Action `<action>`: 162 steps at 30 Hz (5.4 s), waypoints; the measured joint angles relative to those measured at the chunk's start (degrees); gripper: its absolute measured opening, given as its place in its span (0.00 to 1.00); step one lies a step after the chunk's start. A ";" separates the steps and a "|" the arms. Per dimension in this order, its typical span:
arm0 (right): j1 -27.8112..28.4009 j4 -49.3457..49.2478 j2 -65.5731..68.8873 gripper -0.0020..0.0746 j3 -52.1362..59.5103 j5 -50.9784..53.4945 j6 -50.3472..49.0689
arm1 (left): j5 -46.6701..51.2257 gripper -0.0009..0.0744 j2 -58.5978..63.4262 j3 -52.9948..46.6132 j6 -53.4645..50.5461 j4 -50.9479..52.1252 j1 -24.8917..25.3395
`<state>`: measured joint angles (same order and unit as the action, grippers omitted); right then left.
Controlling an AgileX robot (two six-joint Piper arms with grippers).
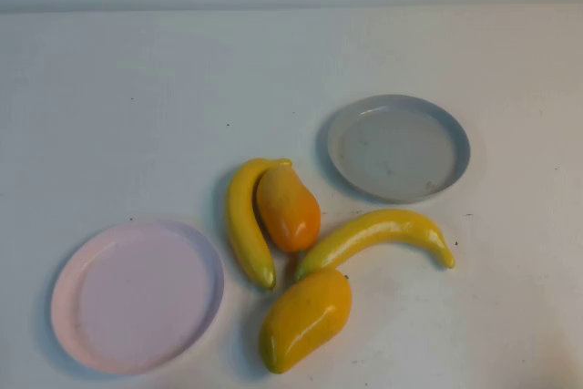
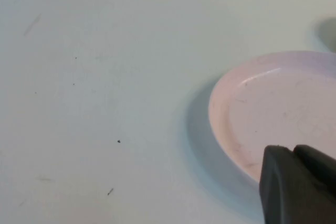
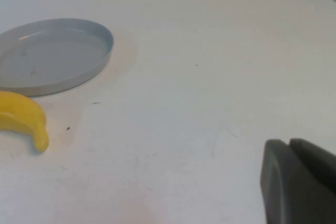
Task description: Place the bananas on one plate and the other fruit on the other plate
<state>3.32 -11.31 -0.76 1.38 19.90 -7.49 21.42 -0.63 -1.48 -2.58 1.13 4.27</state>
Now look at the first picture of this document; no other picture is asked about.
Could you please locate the grey-blue round plate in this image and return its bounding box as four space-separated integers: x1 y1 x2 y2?
326 93 472 204

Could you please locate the orange-red plastic mango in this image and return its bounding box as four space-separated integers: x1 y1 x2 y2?
254 165 322 254

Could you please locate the yellow-green plastic mango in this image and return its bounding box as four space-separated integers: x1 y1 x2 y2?
258 268 353 375

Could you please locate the pink round plate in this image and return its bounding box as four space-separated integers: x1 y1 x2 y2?
49 219 226 375

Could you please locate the yellow plastic banana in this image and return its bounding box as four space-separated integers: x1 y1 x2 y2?
226 157 293 292
294 208 456 283

